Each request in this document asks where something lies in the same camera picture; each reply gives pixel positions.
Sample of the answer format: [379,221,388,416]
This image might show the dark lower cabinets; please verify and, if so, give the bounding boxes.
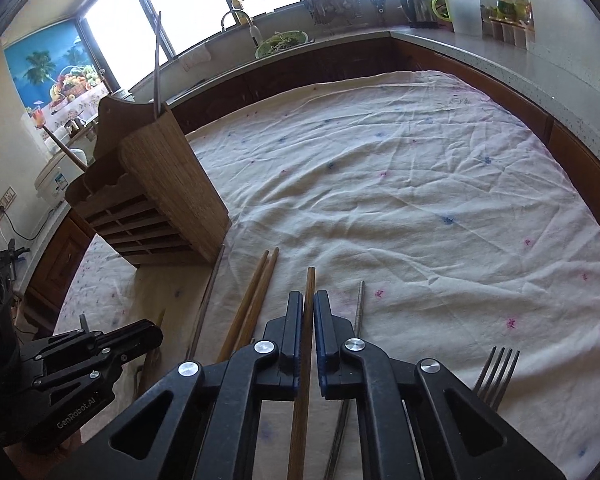
[18,34,600,340]

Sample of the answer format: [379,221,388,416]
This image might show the tropical fruit poster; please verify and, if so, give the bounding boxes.
[4,21,109,134]

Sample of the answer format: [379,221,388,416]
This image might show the silver fork right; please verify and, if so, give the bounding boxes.
[472,347,520,412]

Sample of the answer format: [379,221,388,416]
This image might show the green drink bottles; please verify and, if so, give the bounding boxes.
[495,0,531,25]

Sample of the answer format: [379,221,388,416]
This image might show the green vegetable colander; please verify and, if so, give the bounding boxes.
[255,30,309,58]

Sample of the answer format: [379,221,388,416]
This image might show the wooden chopstick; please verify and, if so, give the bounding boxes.
[234,247,279,351]
[42,125,88,172]

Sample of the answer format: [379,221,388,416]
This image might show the white plastic pitcher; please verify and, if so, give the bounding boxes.
[446,0,482,37]

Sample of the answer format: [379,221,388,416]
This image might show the wall power socket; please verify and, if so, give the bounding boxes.
[0,186,16,220]

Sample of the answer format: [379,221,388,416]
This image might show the wooden utensil holder box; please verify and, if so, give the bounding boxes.
[65,96,230,268]

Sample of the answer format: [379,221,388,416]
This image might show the kitchen faucet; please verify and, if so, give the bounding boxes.
[221,8,263,48]

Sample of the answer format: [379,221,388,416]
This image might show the white rice cooker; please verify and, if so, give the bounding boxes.
[34,152,83,208]

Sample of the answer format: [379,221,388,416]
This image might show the white floral tablecloth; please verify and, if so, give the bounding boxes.
[57,72,600,479]

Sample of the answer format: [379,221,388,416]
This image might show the wooden chopstick pair piece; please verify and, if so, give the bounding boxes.
[216,250,269,362]

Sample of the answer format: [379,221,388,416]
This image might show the bamboo chopstick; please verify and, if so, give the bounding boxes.
[287,266,316,480]

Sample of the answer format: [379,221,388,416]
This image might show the black electric kettle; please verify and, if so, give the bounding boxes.
[400,0,439,28]

